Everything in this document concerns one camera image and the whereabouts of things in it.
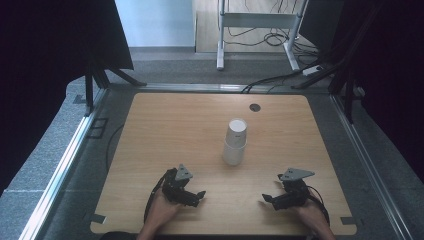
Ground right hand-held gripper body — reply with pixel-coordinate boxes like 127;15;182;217
277;167;312;208

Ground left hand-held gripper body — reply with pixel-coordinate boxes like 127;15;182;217
161;163;197;205

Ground white paper cup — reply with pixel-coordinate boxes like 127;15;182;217
221;138;248;167
225;118;248;148

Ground person's left hand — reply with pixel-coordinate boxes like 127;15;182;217
143;188;183;235

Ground person's right hand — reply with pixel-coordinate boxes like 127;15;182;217
293;199;330;233

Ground person's dark clothing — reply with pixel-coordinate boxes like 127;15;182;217
99;229;143;240

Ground white power strip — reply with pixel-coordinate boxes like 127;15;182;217
301;64;324;77

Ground black tripod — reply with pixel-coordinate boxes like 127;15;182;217
84;59;148;117

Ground black metal stand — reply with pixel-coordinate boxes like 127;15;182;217
291;0;385;125

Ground dark curtain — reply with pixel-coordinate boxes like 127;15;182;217
0;0;135;197
328;0;424;184

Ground black panel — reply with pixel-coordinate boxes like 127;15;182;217
298;0;346;52

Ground white metal stand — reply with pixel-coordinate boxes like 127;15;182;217
216;0;310;72

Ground right hand-held gripper black cable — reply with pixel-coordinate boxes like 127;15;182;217
305;185;331;228

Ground thin black floor cable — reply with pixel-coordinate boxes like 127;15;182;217
105;123;125;175

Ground aluminium floor rail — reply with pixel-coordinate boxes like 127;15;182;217
18;87;109;240
329;94;415;240
135;82;296;95

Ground black power strip cable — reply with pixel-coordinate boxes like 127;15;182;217
241;59;323;95

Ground black cables on floor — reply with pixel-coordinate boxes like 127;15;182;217
223;0;322;58

